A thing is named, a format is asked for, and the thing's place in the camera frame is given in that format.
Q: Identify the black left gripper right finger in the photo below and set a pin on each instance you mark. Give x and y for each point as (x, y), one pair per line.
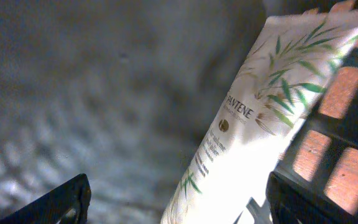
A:
(292, 203)

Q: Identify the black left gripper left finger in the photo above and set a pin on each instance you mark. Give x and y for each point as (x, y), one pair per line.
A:
(68, 203)

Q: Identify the white Pantene tube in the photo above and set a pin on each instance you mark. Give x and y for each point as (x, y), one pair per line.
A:
(287, 69)

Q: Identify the grey plastic mesh basket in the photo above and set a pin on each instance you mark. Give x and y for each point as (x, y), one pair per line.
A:
(120, 90)

